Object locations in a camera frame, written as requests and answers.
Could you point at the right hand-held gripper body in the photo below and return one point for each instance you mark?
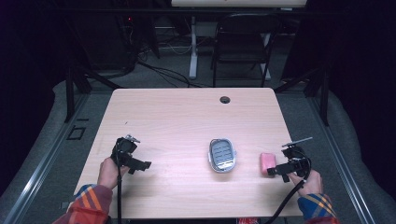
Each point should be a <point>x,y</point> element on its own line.
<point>295,157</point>

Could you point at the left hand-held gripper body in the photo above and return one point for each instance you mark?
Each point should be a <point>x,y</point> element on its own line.
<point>124,149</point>

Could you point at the pink soap bar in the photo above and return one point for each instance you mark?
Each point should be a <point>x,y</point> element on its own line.
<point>267,162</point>

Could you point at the grey soap dish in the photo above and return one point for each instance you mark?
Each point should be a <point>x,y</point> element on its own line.
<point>222,155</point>

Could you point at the person's left hand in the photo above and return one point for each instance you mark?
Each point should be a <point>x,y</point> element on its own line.
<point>109,174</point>

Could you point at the person's right hand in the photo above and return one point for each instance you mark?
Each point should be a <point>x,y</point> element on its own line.
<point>308,183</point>

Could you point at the red packet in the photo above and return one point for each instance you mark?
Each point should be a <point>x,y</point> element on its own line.
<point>247,221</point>

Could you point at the black metal stand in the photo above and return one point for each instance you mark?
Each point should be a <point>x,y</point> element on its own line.
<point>317,90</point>
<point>76,87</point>

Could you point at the white desk leg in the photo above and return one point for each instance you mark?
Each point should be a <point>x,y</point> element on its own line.
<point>193,49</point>

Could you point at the black folding chair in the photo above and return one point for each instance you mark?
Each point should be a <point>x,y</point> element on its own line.
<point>243,46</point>

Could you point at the aluminium floor rail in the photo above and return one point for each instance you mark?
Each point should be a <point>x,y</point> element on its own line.
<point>40,174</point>
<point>342,161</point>

